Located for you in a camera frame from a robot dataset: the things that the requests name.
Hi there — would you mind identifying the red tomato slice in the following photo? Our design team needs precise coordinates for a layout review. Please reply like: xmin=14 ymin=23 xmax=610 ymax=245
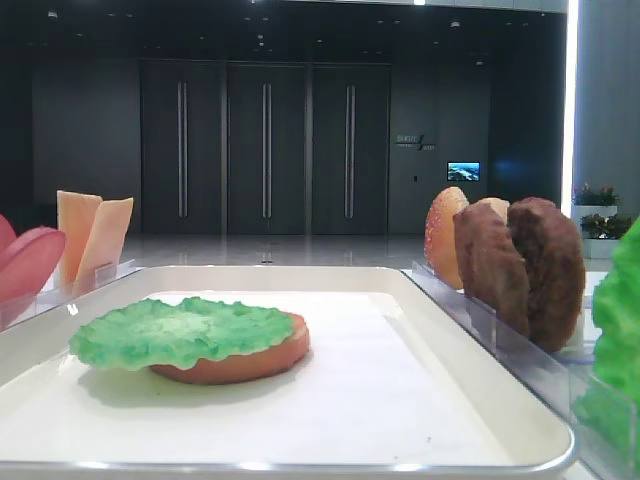
xmin=1 ymin=227 xmax=66 ymax=303
xmin=0 ymin=215 xmax=17 ymax=266

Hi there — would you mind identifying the front brown meat patty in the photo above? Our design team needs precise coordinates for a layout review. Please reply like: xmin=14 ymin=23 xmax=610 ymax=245
xmin=454 ymin=199 xmax=530 ymax=337

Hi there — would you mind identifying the brown meat patty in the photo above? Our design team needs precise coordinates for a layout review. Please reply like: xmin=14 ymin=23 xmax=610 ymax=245
xmin=508 ymin=197 xmax=586 ymax=353
xmin=454 ymin=199 xmax=530 ymax=337

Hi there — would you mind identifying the green lettuce leaf on bun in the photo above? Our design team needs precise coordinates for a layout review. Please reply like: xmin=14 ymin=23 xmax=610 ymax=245
xmin=69 ymin=296 xmax=294 ymax=371

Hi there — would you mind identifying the right cheese slice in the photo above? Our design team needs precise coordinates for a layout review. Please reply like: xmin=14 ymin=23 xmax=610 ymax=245
xmin=72 ymin=197 xmax=134 ymax=296

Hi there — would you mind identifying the cheese slice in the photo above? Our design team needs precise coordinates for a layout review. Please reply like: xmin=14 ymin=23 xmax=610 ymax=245
xmin=56 ymin=190 xmax=103 ymax=285
xmin=72 ymin=197 xmax=134 ymax=296

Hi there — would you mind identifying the rear brown meat patty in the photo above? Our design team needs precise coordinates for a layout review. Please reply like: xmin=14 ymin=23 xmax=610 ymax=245
xmin=508 ymin=197 xmax=586 ymax=353

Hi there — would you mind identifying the left cheese slice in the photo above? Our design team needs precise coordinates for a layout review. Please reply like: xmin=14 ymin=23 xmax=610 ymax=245
xmin=56 ymin=190 xmax=103 ymax=285

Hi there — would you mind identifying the green lettuce leaf in rack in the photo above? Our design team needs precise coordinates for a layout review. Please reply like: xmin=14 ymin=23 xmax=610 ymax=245
xmin=576 ymin=225 xmax=639 ymax=447

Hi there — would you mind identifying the sesame top bun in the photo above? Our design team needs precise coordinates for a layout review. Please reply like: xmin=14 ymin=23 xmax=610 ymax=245
xmin=424 ymin=186 xmax=469 ymax=290

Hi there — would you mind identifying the dark triple door cabinet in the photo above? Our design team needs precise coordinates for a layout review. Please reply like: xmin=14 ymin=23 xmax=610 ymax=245
xmin=141 ymin=61 xmax=390 ymax=235

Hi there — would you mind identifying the white rectangular tray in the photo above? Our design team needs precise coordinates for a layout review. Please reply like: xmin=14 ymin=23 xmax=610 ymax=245
xmin=1 ymin=266 xmax=576 ymax=479

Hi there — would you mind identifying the bottom bun slice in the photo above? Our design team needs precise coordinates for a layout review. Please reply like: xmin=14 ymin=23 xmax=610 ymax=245
xmin=150 ymin=313 xmax=310 ymax=385

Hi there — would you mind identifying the potted flower planter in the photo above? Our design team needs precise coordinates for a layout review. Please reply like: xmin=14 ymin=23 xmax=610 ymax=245
xmin=571 ymin=183 xmax=632 ymax=260

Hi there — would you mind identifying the clear acrylic left rack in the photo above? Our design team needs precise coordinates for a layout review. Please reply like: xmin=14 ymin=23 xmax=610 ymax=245
xmin=1 ymin=260 xmax=140 ymax=331

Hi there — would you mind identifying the clear acrylic rack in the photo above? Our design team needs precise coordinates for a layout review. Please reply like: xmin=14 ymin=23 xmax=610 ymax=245
xmin=1 ymin=260 xmax=140 ymax=331
xmin=410 ymin=261 xmax=639 ymax=479

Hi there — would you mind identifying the clear acrylic right rack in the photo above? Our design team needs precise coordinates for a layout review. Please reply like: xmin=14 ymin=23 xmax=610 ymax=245
xmin=410 ymin=261 xmax=639 ymax=479

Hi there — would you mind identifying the small wall screen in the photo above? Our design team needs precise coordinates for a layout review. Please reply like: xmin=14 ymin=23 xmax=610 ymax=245
xmin=447 ymin=162 xmax=480 ymax=182

